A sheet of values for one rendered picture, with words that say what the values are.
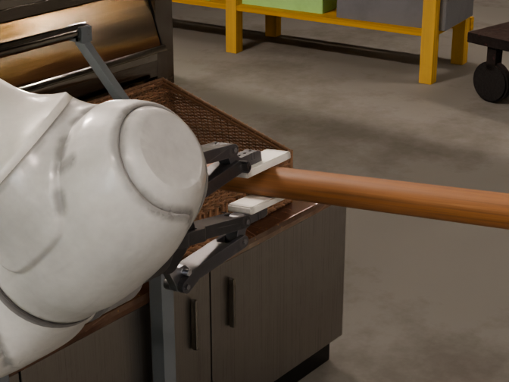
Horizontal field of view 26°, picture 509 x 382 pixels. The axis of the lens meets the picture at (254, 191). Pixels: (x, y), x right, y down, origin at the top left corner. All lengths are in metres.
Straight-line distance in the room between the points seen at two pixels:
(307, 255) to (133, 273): 2.36
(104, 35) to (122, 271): 2.37
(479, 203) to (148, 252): 0.35
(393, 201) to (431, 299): 2.83
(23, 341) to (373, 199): 0.35
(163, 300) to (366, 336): 1.17
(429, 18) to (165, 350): 3.82
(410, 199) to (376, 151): 4.16
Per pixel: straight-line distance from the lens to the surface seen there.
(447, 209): 0.95
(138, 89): 3.14
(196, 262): 1.01
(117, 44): 3.08
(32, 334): 0.80
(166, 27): 3.23
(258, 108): 5.70
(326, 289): 3.19
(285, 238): 2.95
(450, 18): 6.19
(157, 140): 0.68
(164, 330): 2.56
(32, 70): 2.88
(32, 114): 0.71
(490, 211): 0.94
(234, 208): 1.06
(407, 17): 6.21
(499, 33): 5.90
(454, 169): 4.96
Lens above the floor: 1.75
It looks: 22 degrees down
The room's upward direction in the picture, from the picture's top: straight up
